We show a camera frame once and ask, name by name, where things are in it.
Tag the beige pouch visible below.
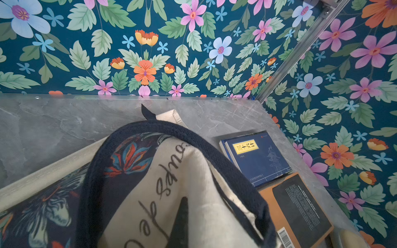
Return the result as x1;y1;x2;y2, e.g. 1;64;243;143
333;229;369;248

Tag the brown cover book barcode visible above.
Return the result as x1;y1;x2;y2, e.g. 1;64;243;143
259;173;334;248

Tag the cream canvas tote bag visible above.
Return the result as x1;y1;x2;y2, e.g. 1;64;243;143
1;107;281;248

